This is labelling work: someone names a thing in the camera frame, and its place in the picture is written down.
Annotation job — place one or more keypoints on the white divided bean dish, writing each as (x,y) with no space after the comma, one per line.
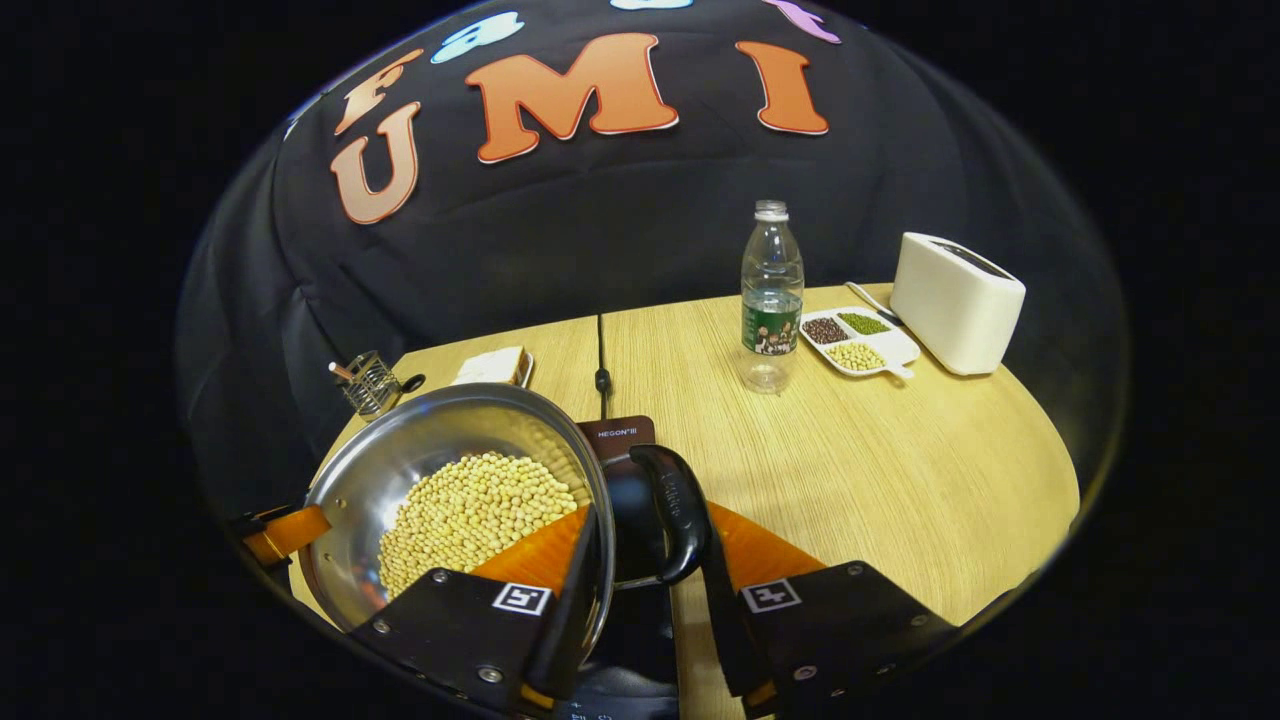
(895,345)

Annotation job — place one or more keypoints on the black table grommet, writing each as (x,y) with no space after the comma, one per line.
(413,382)

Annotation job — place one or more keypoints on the stainless steel pot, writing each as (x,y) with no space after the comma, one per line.
(400,470)

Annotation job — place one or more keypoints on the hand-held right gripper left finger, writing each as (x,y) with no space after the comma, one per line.
(570,620)

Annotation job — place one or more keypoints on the clear plastic water bottle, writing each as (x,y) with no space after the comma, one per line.
(771,330)

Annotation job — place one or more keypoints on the black induction cooktop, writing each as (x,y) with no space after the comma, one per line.
(630,650)

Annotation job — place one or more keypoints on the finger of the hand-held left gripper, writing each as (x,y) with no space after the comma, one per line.
(290,533)

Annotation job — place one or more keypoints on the white toaster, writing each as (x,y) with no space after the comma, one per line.
(955,310)

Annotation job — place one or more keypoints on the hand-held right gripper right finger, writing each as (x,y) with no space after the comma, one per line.
(725,620)

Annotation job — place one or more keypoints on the sandwich with green wrapper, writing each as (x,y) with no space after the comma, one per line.
(490,365)

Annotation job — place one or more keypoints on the soybeans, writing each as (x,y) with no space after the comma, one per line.
(470,510)

